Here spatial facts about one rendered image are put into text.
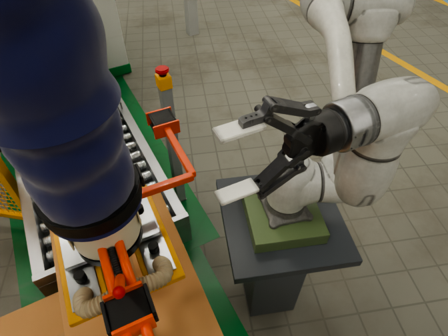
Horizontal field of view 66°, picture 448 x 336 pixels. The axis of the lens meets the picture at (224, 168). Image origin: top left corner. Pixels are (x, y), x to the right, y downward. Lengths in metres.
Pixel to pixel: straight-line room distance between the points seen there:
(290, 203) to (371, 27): 0.63
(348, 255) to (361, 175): 0.79
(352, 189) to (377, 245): 1.75
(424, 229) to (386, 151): 2.04
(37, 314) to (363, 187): 1.36
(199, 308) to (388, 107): 0.76
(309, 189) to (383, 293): 1.19
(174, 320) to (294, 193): 0.58
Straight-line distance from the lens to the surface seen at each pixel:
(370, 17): 1.15
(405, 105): 0.65
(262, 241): 1.36
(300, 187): 1.25
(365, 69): 1.20
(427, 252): 2.60
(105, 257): 0.86
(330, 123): 0.57
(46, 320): 1.66
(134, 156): 2.09
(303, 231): 1.40
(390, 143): 0.66
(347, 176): 0.74
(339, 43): 0.92
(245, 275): 1.35
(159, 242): 0.99
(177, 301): 1.11
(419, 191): 2.92
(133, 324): 0.76
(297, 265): 1.40
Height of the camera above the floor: 1.96
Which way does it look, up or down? 47 degrees down
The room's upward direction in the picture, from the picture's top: straight up
